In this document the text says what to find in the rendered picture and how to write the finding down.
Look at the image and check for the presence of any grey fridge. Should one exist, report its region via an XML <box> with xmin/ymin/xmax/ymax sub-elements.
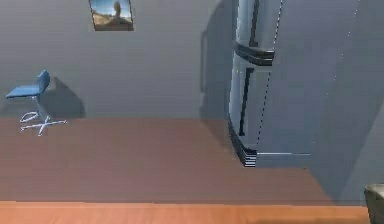
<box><xmin>227</xmin><ymin>0</ymin><xmax>362</xmax><ymax>168</ymax></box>

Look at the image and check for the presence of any framed landscape picture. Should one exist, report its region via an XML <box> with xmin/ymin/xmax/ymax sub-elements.
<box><xmin>88</xmin><ymin>0</ymin><xmax>135</xmax><ymax>32</ymax></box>

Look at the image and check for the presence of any blue swivel chair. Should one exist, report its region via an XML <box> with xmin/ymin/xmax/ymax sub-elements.
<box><xmin>5</xmin><ymin>69</ymin><xmax>68</xmax><ymax>137</ymax></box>

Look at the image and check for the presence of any dark grey bin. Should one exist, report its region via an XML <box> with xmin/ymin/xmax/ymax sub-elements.
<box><xmin>363</xmin><ymin>183</ymin><xmax>384</xmax><ymax>224</ymax></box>

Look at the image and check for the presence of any black fridge handle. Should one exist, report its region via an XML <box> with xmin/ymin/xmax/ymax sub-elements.
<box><xmin>238</xmin><ymin>67</ymin><xmax>255</xmax><ymax>137</ymax></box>
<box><xmin>248</xmin><ymin>0</ymin><xmax>261</xmax><ymax>48</ymax></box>

